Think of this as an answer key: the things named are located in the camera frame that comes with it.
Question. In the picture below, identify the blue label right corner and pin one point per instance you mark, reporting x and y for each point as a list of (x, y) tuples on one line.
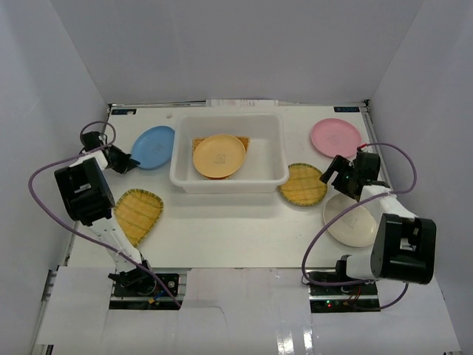
[(346, 109)]

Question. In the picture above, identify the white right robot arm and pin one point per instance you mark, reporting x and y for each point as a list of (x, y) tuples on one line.
[(404, 244)]

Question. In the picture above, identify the blue plastic plate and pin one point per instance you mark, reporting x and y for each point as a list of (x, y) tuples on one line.
[(154, 147)]

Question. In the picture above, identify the blue label corner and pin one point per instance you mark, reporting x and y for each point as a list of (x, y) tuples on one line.
[(123, 112), (346, 109)]

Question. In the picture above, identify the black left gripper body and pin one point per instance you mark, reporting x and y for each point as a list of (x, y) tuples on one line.
[(120, 160)]

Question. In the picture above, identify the triangular orange woven tray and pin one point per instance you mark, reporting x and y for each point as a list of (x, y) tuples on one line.
[(244, 142)]

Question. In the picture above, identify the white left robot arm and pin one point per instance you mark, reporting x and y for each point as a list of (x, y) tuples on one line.
[(89, 200)]

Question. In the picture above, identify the cream white plate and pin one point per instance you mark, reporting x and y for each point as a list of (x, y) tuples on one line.
[(356, 228)]

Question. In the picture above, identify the white plastic bin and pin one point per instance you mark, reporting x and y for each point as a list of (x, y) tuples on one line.
[(265, 167)]

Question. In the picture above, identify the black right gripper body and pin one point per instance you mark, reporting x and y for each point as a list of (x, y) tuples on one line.
[(352, 174)]

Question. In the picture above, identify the round green-rimmed woven tray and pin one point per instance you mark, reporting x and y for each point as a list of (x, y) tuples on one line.
[(303, 187)]

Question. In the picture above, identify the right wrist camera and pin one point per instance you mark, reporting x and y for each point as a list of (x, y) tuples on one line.
[(362, 148)]

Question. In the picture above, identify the oblong yellow woven tray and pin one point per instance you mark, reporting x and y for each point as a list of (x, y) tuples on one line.
[(137, 212)]

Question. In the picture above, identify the pink plastic plate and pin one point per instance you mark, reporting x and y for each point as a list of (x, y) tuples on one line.
[(333, 136)]

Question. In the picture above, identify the yellow plastic plate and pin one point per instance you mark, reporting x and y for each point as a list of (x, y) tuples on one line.
[(219, 156)]

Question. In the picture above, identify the blue label left corner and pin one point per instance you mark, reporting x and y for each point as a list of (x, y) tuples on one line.
[(123, 112)]

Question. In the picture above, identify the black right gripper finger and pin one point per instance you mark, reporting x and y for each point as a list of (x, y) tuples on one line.
[(352, 190), (338, 165)]

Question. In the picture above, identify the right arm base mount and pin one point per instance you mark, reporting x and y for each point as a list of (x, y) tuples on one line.
[(342, 299)]

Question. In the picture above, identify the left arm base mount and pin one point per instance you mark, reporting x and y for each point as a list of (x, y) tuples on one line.
[(153, 297)]

